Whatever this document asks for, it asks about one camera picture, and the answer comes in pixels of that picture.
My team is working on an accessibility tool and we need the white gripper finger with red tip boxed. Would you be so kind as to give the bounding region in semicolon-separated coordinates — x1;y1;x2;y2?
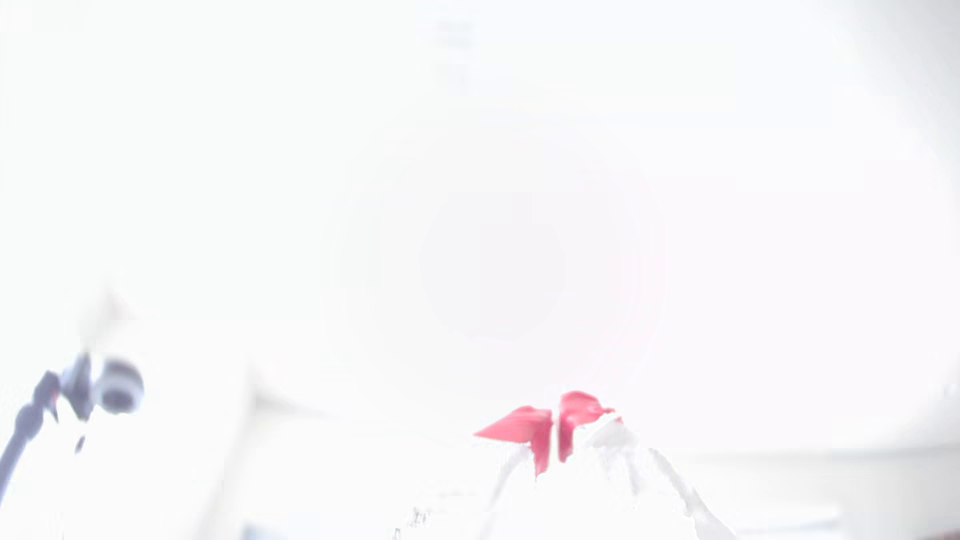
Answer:
557;390;736;540
474;405;558;540

